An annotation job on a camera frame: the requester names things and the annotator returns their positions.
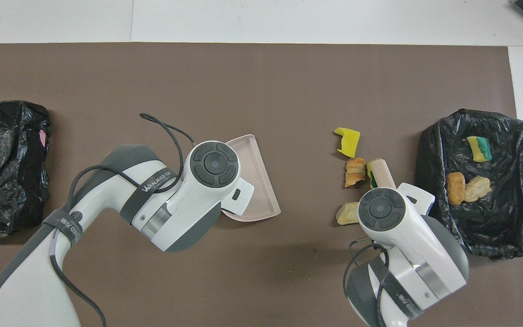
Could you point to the brown table mat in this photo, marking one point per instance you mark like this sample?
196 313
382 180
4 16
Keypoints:
261 81

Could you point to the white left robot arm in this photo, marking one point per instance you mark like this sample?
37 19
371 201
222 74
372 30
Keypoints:
120 190

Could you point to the small pink scrap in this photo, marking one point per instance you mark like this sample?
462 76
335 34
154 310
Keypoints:
42 137

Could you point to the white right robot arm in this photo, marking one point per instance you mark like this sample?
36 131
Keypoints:
407 227

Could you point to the yellow sponge wedge green backing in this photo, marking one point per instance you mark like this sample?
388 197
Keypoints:
478 150

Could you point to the notched yellow sponge piece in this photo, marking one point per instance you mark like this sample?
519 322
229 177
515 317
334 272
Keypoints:
350 143

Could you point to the beige plastic dustpan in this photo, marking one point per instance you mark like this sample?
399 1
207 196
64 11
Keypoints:
261 181

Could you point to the black bin with pink scrap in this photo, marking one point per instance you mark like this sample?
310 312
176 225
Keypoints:
2 172

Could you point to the beige hand brush black bristles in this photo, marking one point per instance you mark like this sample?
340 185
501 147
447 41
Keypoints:
384 175

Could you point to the black bag lined bin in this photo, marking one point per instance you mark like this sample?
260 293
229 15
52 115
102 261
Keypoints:
493 227

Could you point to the orange striped croissant piece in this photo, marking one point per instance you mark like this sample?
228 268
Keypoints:
355 172
477 188

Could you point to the pale torn bread chunk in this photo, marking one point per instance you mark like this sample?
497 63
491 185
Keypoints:
347 213

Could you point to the brown bread roll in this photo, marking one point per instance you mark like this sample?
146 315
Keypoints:
455 188

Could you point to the green yellow sponge piece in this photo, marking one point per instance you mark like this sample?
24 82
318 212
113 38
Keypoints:
370 169

